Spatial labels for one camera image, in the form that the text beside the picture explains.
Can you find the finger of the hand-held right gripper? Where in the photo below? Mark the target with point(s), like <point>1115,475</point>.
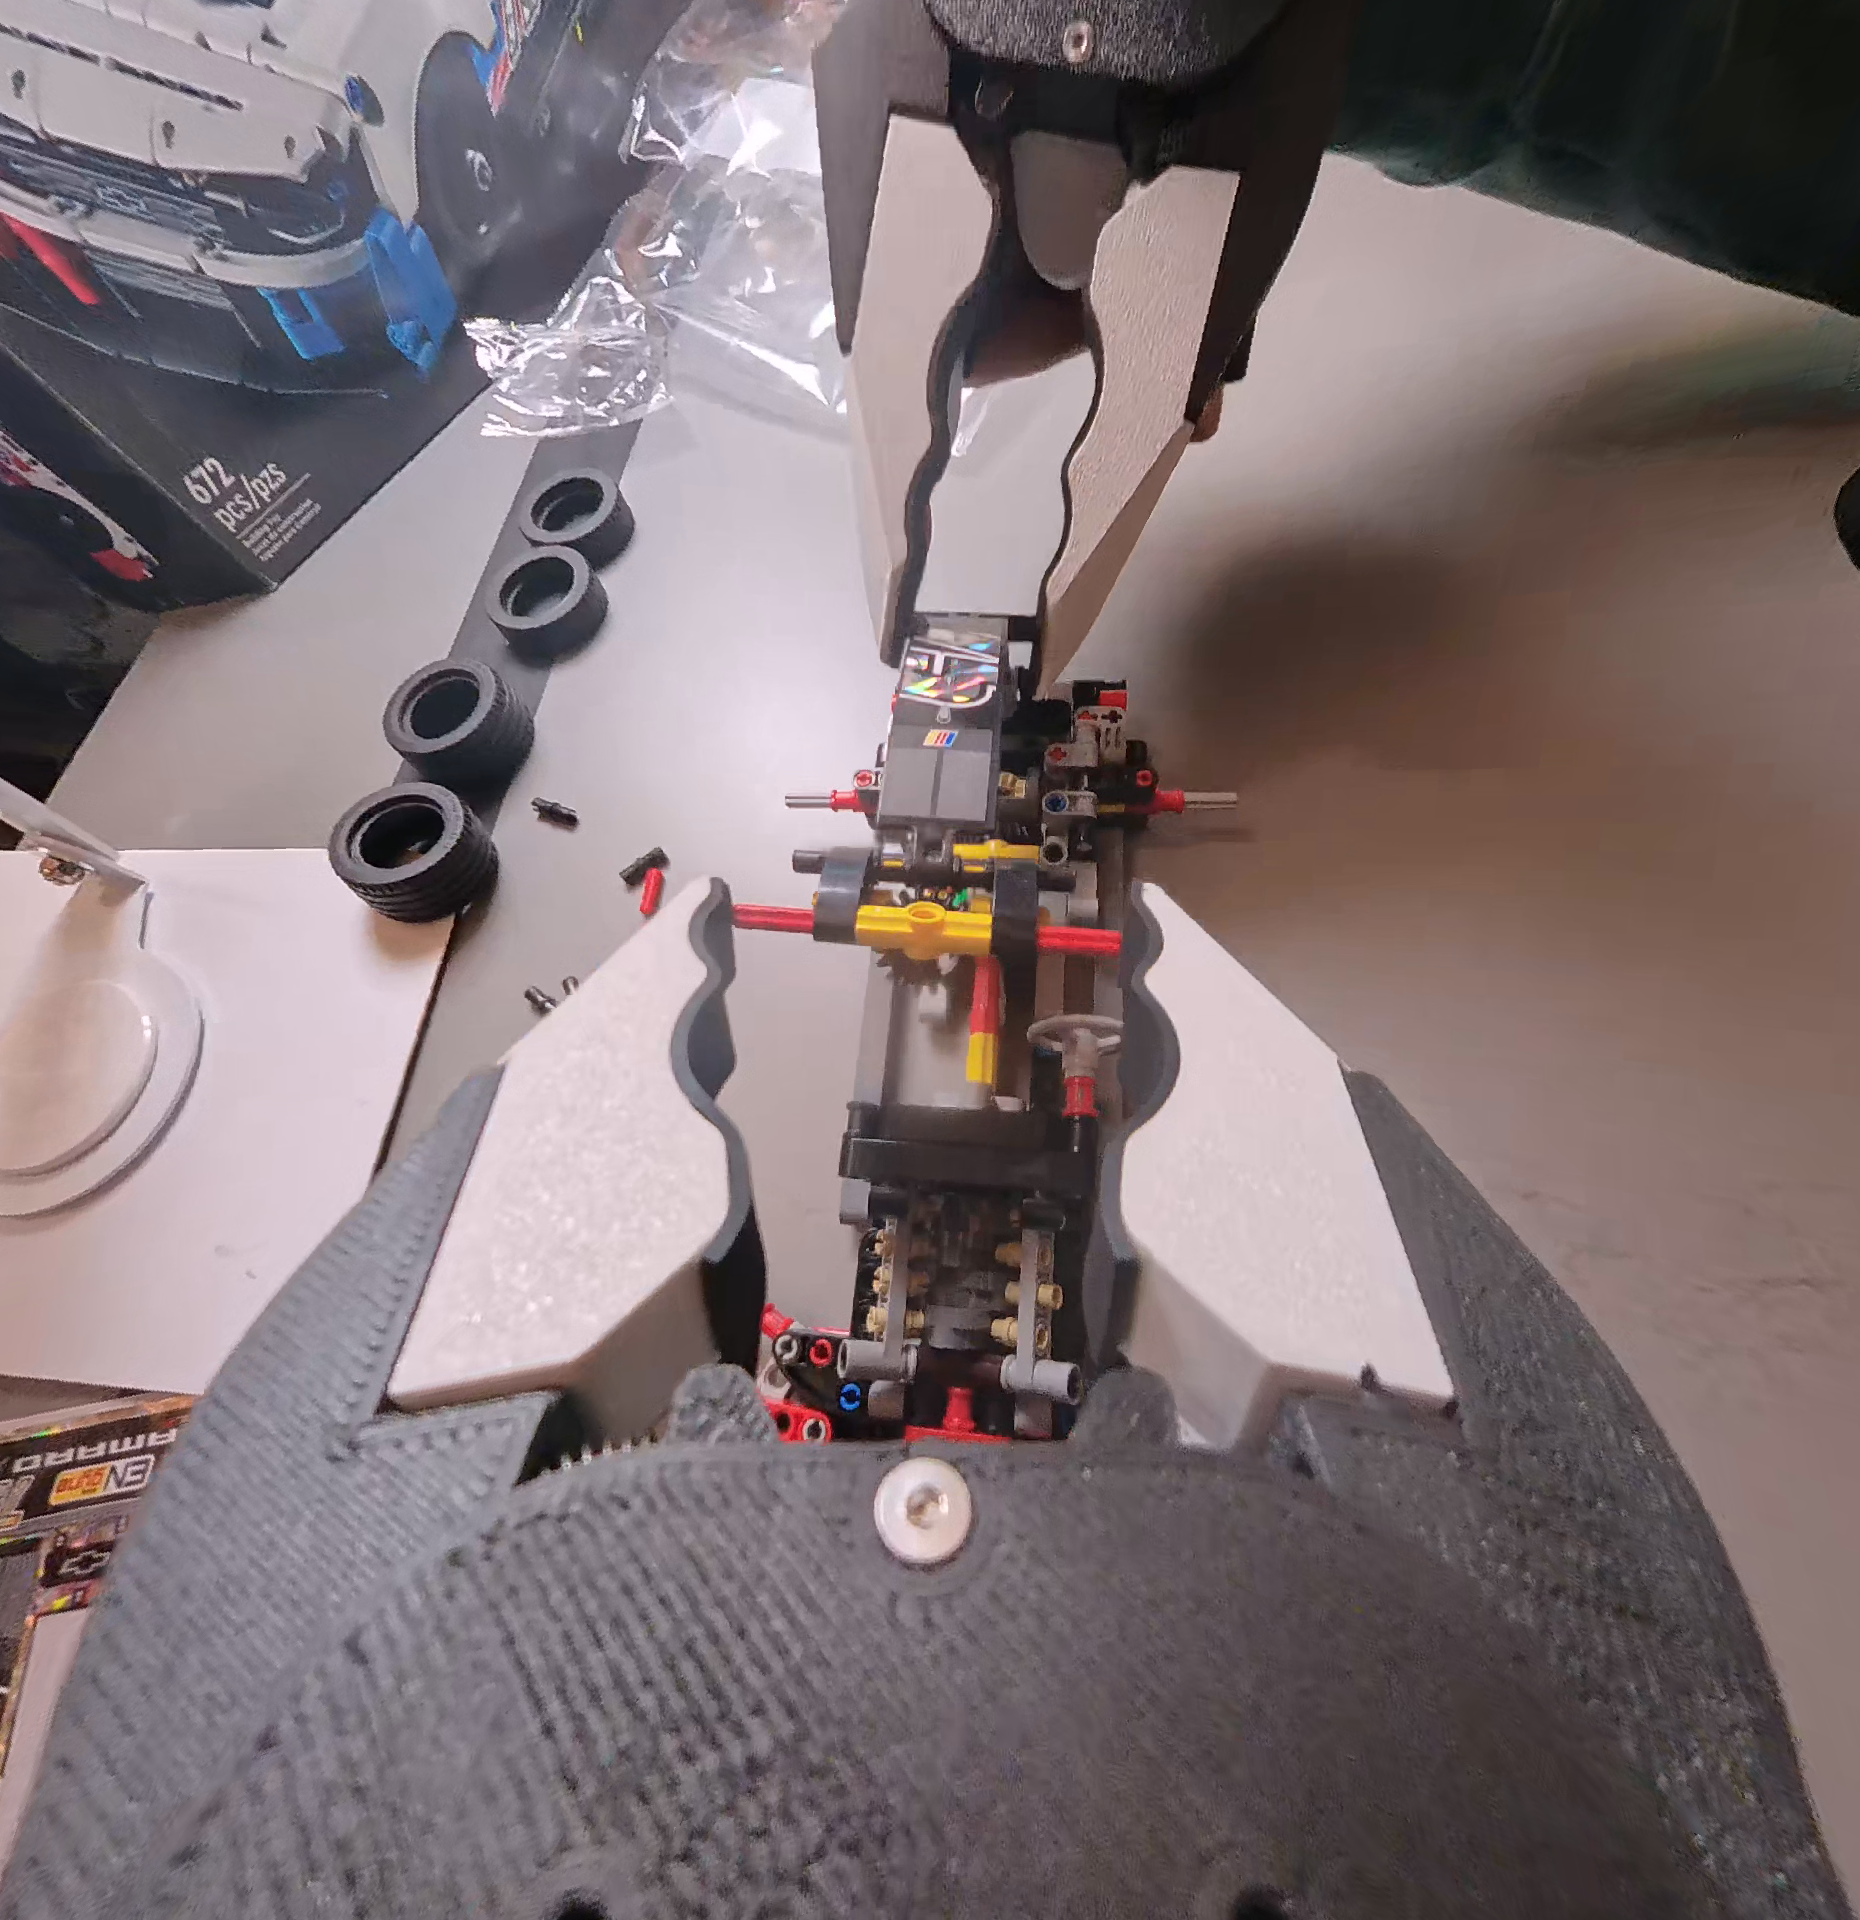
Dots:
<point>1156,347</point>
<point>902,330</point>

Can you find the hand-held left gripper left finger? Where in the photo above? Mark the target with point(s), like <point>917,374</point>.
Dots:
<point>571,1187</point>

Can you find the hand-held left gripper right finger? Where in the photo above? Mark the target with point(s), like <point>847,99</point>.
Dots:
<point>1275,1200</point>

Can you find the lego car chassis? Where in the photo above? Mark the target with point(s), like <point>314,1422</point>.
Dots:
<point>960,1156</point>

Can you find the white book stand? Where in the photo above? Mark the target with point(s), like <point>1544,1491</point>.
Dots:
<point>271,1051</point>

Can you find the black yellow lego wing assembly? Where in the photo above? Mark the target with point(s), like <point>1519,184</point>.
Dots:
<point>929,924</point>

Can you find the black rubber lego tire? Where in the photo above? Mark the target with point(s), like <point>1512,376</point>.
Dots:
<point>497,745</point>
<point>579,623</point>
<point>450,879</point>
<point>609,535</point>

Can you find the lego instruction booklet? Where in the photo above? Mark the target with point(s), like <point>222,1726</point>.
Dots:
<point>60,1501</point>

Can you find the dark lego set box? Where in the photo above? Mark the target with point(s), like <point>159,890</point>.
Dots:
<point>195,374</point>

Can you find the person's right hand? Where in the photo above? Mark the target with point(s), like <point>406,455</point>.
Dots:
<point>1027,338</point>

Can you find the crumpled clear plastic bag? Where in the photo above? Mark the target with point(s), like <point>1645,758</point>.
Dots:
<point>692,256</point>

